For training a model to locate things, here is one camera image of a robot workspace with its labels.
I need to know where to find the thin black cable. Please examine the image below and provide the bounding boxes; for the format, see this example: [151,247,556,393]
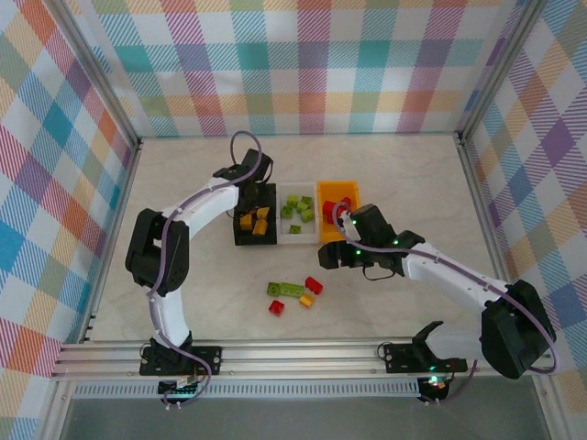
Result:
[376,337,416,364]

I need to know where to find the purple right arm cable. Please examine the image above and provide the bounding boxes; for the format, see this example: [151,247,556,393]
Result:
[333,201,561,405]

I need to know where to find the slotted grey cable duct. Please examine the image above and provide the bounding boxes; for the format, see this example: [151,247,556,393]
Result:
[72,383,423,399]

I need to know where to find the aluminium side rail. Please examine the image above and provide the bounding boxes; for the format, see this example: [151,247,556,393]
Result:
[77,137,144,345]
[455,132,529,338]

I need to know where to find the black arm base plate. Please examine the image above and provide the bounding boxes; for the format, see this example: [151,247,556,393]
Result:
[382,341,469,374]
[138,345,224,378]

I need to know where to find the circuit board with green light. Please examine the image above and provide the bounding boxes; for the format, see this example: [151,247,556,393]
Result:
[419,373,449,401]

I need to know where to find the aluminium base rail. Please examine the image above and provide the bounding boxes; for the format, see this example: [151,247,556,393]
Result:
[50,337,559,382]

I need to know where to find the white plastic bin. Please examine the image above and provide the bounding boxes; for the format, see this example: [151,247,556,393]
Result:
[276,181,321,243]

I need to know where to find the black plastic bin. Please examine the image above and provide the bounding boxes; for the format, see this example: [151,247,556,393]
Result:
[232,181,280,248]

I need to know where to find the aluminium frame post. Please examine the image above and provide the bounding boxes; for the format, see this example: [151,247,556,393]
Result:
[457,0,550,144]
[45,0,142,149]

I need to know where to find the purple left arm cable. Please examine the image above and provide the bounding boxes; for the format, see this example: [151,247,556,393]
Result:
[147,130,266,407]

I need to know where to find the orange plastic bin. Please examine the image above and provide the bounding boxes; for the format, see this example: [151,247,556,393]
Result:
[316,180,361,244]

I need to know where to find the black circuit board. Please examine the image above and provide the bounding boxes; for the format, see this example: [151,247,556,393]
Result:
[158,378,204,398]

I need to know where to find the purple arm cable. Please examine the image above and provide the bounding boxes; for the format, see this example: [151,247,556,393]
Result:
[333,201,561,405]
[147,130,266,407]

